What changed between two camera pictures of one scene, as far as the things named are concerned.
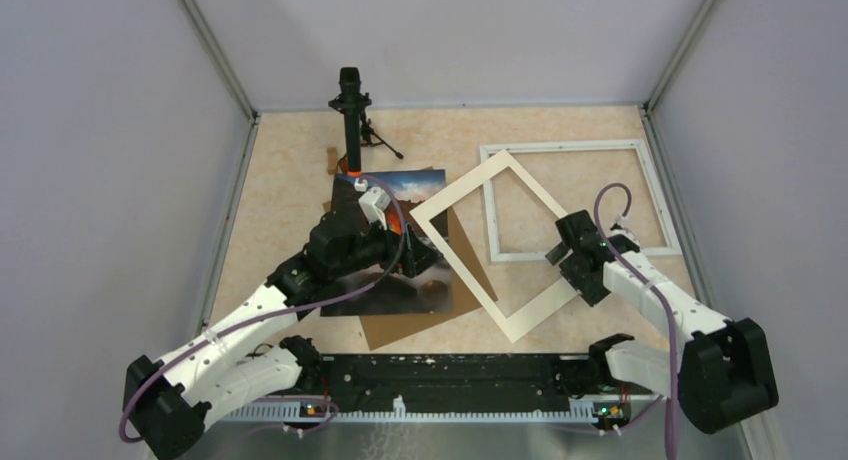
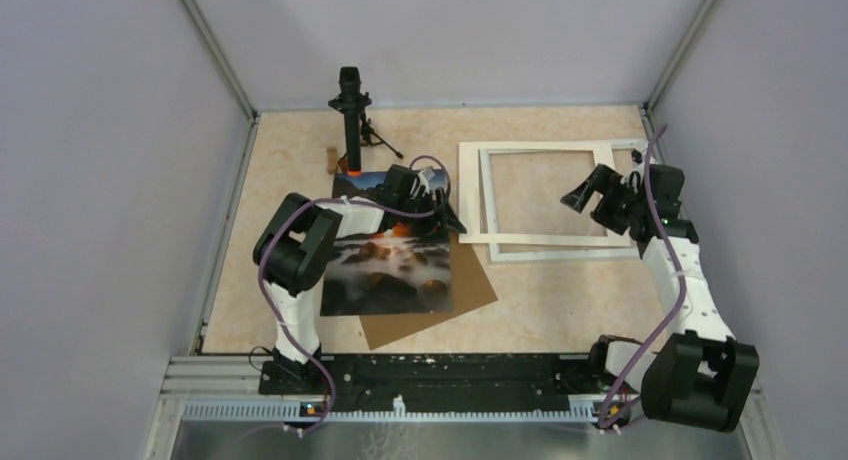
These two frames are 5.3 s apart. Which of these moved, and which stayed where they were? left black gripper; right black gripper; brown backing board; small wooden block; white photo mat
Moved: white photo mat; left black gripper; right black gripper
Stayed: brown backing board; small wooden block
